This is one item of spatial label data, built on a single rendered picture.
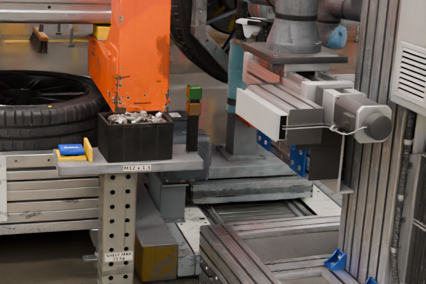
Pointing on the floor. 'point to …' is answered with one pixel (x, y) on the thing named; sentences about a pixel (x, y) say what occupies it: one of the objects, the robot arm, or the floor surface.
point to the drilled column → (116, 228)
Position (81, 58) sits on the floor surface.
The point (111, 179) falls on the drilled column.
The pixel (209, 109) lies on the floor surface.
